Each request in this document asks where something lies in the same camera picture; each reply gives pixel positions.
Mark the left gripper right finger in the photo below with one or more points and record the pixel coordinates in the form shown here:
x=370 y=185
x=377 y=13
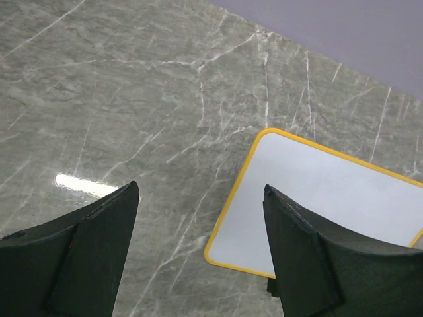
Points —
x=324 y=269

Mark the yellow framed whiteboard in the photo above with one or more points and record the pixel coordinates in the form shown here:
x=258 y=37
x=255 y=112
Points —
x=356 y=194

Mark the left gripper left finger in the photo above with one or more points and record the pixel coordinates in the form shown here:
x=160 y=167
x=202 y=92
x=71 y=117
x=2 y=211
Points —
x=72 y=265

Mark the wire whiteboard stand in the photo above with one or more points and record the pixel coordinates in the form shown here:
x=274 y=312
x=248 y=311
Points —
x=272 y=288

